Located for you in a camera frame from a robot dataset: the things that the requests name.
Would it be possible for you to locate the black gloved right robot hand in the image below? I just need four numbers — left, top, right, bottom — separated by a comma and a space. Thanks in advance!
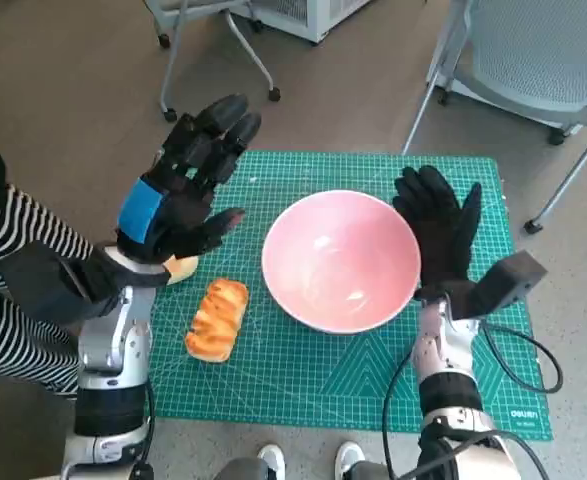
391, 165, 483, 290

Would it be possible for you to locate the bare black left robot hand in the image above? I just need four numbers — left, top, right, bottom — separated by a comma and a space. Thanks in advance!
115, 93, 263, 265

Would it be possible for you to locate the round pale bread roll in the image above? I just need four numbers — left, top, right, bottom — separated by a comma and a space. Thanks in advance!
165, 253, 199, 287

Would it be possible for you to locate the pink bowl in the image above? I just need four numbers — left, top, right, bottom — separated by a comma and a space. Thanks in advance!
261, 188, 422, 335

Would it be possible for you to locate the braided golden bread loaf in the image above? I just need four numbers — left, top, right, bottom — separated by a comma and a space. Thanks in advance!
184, 278, 251, 362

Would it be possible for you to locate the green cutting mat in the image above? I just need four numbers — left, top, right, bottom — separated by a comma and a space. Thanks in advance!
145, 150, 555, 442

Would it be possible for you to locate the grey perforated seat chair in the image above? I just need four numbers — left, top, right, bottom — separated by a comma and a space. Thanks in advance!
401, 0, 587, 234

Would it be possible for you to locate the person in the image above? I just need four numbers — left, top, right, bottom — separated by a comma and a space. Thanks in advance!
0, 137, 97, 396

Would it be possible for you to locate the white cabinet appliance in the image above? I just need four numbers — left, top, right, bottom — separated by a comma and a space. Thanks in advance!
232, 0, 367, 45

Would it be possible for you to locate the white shoe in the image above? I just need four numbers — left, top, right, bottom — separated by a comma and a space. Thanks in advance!
334, 440, 367, 480
256, 443, 287, 480

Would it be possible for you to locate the grey leg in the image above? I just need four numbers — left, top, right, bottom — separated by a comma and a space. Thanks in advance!
212, 457, 269, 480
347, 460, 397, 480

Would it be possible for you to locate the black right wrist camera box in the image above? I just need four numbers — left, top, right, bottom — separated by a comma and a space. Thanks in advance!
452, 251, 548, 321

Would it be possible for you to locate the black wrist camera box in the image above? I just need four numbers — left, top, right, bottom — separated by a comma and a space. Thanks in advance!
0, 242, 124, 321
452, 251, 548, 321

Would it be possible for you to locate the grey wheeled chair frame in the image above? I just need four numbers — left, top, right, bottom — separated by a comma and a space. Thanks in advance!
145, 0, 282, 123

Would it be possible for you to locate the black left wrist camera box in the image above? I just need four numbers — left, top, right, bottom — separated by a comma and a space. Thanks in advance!
0, 242, 124, 321

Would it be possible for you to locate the short black looped cable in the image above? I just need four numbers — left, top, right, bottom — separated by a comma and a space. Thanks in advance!
480, 322, 565, 395

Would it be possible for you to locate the long black cable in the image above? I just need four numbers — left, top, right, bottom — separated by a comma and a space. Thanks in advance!
381, 349, 552, 480

